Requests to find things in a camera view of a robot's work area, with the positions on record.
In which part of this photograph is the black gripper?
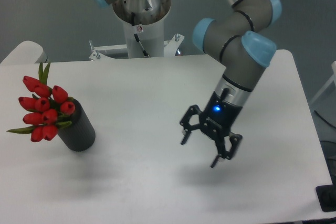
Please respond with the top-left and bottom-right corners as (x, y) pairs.
(179, 90), (244, 169)

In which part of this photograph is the red tulip bouquet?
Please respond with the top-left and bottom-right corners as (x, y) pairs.
(7, 62), (79, 143)

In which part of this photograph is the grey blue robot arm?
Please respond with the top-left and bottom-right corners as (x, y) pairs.
(95, 0), (282, 162)

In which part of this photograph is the black ribbed cylindrical vase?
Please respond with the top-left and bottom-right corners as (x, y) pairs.
(57, 99), (96, 152)

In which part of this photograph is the black device at table edge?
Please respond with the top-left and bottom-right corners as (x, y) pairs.
(316, 185), (335, 212)

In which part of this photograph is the white chair seat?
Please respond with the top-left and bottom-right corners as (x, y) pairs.
(1, 40), (48, 66)

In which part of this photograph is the black pedestal cable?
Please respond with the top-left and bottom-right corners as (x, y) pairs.
(130, 12), (151, 58)

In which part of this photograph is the black floor cable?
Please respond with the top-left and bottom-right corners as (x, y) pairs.
(314, 110), (336, 125)

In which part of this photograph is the white furniture frame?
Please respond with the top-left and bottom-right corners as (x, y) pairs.
(309, 61), (335, 109)

